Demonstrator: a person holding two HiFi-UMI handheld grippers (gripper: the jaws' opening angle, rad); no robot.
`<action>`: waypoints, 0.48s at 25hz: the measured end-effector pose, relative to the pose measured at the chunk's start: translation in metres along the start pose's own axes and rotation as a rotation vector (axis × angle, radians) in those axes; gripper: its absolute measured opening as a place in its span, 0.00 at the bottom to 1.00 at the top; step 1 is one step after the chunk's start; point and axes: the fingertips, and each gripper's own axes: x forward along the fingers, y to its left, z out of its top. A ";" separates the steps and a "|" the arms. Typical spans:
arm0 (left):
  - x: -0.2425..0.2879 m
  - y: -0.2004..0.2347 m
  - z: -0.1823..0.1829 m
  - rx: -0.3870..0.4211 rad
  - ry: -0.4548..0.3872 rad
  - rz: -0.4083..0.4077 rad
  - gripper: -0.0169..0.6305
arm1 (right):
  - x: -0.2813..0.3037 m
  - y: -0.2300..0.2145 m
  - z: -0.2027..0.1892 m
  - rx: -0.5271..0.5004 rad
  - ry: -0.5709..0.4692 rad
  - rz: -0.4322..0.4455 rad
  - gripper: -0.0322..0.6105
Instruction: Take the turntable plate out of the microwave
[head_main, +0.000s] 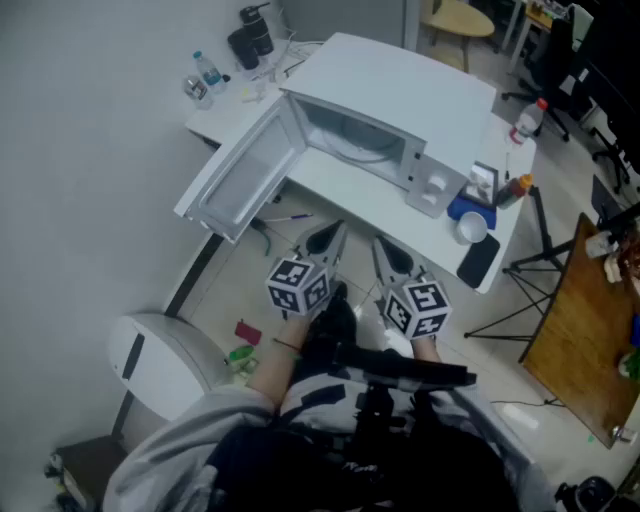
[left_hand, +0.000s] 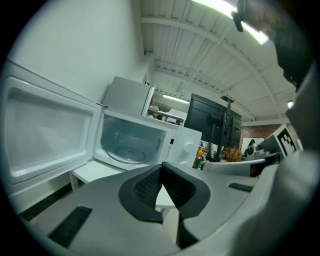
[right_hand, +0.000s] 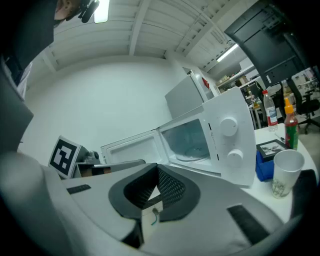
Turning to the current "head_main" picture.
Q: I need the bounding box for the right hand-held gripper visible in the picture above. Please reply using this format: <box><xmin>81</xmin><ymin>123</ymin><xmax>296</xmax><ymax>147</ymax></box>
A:
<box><xmin>374</xmin><ymin>235</ymin><xmax>454</xmax><ymax>342</ymax></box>

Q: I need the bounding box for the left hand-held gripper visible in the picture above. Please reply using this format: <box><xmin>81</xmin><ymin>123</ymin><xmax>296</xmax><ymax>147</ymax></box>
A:
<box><xmin>265</xmin><ymin>219</ymin><xmax>348</xmax><ymax>317</ymax></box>

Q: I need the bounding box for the round glass turntable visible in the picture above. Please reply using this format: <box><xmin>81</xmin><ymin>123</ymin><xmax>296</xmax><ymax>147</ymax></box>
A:
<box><xmin>312</xmin><ymin>119</ymin><xmax>406</xmax><ymax>169</ymax></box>

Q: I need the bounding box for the person's right forearm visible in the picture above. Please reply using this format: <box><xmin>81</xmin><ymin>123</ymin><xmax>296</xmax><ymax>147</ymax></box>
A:
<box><xmin>409</xmin><ymin>334</ymin><xmax>444</xmax><ymax>364</ymax></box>

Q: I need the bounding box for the person's left forearm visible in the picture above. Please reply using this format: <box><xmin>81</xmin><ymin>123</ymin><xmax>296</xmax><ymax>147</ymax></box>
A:
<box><xmin>247</xmin><ymin>312</ymin><xmax>315</xmax><ymax>401</ymax></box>

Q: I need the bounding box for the person's black shoe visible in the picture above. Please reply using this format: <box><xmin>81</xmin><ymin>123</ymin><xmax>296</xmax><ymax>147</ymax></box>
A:
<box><xmin>305</xmin><ymin>281</ymin><xmax>359</xmax><ymax>361</ymax></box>

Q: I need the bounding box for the black smartphone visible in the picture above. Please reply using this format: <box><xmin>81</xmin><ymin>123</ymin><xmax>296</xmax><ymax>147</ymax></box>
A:
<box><xmin>455</xmin><ymin>231</ymin><xmax>502</xmax><ymax>290</ymax></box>

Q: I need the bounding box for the blue cloth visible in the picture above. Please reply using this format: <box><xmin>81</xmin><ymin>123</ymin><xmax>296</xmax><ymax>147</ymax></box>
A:
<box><xmin>445</xmin><ymin>193</ymin><xmax>498</xmax><ymax>232</ymax></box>

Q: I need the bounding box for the white cup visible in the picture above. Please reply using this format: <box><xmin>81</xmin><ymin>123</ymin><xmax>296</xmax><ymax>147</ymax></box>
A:
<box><xmin>454</xmin><ymin>210</ymin><xmax>489</xmax><ymax>247</ymax></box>

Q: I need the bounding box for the red flat object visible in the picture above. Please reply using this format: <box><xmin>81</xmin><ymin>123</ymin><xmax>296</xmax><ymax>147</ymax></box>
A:
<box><xmin>234</xmin><ymin>319</ymin><xmax>263</xmax><ymax>347</ymax></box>

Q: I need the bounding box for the brown orange-capped sauce bottle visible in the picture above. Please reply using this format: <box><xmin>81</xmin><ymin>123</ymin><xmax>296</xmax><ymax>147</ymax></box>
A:
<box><xmin>494</xmin><ymin>172</ymin><xmax>535</xmax><ymax>211</ymax></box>

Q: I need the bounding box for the green plastic object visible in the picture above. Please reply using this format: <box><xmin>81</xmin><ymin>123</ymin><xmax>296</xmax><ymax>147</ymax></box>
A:
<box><xmin>228</xmin><ymin>344</ymin><xmax>259</xmax><ymax>377</ymax></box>

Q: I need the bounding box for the black tripod stand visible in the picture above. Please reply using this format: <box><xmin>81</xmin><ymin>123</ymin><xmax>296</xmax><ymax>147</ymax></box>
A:
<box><xmin>463</xmin><ymin>185</ymin><xmax>582</xmax><ymax>347</ymax></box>

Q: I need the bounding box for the white power strip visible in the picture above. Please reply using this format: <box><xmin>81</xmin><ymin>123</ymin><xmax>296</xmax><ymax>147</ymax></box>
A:
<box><xmin>241</xmin><ymin>82</ymin><xmax>281</xmax><ymax>105</ymax></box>

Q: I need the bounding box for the white microwave oven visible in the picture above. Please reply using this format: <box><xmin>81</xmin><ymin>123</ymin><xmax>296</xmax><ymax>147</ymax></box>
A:
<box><xmin>173</xmin><ymin>31</ymin><xmax>497</xmax><ymax>245</ymax></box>

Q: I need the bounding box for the red-capped plastic bottle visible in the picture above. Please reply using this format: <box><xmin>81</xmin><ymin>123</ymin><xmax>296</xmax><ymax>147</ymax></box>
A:
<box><xmin>509</xmin><ymin>97</ymin><xmax>550</xmax><ymax>147</ymax></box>

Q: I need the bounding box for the clear bottle with dark label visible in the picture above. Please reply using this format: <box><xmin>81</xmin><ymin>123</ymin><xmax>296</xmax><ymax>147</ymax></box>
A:
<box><xmin>181</xmin><ymin>74</ymin><xmax>216</xmax><ymax>112</ymax></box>

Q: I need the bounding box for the white jar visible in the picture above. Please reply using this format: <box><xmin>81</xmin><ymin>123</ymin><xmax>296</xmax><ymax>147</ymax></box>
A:
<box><xmin>583</xmin><ymin>230</ymin><xmax>614</xmax><ymax>260</ymax></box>

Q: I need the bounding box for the blue-capped water bottle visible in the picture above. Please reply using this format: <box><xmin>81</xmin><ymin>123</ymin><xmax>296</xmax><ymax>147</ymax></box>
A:
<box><xmin>192</xmin><ymin>49</ymin><xmax>229</xmax><ymax>96</ymax></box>

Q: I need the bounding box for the brown wooden table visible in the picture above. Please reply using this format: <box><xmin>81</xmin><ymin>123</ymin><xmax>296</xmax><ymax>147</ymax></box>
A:
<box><xmin>518</xmin><ymin>211</ymin><xmax>640</xmax><ymax>450</ymax></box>

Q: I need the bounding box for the white trash bin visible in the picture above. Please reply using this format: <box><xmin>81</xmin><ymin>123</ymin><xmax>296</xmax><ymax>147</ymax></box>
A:
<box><xmin>105</xmin><ymin>311</ymin><xmax>232</xmax><ymax>422</ymax></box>

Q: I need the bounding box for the black cup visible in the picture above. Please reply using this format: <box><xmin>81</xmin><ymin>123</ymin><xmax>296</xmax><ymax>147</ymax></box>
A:
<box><xmin>227</xmin><ymin>28</ymin><xmax>261</xmax><ymax>71</ymax></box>

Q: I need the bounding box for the black office chair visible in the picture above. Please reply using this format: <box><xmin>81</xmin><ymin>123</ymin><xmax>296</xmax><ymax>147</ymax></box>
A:
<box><xmin>589</xmin><ymin>89</ymin><xmax>640</xmax><ymax>196</ymax></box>
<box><xmin>501</xmin><ymin>3</ymin><xmax>594</xmax><ymax>144</ymax></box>

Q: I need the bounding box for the round wooden stool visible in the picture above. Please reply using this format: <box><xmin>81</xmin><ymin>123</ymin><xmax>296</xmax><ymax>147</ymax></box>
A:
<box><xmin>418</xmin><ymin>0</ymin><xmax>497</xmax><ymax>72</ymax></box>

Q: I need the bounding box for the person's grey hoodie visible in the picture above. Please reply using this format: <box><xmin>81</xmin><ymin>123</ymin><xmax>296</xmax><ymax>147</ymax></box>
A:
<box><xmin>102</xmin><ymin>369</ymin><xmax>559</xmax><ymax>512</ymax></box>

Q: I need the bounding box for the green floor cable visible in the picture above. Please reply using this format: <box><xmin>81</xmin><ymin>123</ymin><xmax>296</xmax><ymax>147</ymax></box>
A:
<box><xmin>249</xmin><ymin>218</ymin><xmax>274</xmax><ymax>257</ymax></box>

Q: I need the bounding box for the black chest camera mount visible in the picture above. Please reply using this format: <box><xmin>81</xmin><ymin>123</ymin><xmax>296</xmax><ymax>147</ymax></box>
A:
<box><xmin>333</xmin><ymin>343</ymin><xmax>479</xmax><ymax>392</ymax></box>

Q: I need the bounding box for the black picture frame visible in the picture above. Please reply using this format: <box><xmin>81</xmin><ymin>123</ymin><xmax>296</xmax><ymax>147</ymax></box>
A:
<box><xmin>459</xmin><ymin>160</ymin><xmax>502</xmax><ymax>209</ymax></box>

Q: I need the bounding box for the thin floor cable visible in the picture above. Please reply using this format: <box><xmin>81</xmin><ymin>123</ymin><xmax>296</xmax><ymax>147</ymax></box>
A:
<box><xmin>488</xmin><ymin>397</ymin><xmax>567</xmax><ymax>410</ymax></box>

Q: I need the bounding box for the white cable bundle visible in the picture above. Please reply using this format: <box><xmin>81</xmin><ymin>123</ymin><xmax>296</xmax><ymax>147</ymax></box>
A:
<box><xmin>249</xmin><ymin>29</ymin><xmax>326</xmax><ymax>84</ymax></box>

